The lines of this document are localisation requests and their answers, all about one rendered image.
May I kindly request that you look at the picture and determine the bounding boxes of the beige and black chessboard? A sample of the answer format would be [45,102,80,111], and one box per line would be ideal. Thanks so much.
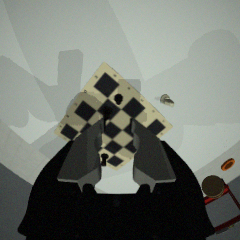
[54,62,173,171]

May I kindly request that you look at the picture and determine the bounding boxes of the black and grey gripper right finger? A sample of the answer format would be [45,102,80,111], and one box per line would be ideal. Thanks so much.
[130,117,215,238]

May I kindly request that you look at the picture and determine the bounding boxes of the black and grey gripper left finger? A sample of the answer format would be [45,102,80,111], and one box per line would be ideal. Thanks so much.
[17,117,106,236]

